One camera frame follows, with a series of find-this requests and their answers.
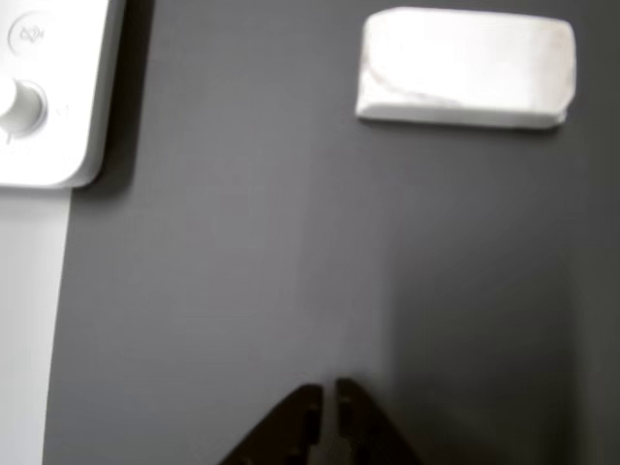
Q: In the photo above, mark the white block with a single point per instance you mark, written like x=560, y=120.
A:
x=465, y=68

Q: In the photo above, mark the white device with round dimples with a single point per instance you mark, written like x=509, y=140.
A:
x=58, y=121

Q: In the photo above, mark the dark grey mat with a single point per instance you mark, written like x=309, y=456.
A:
x=315, y=242

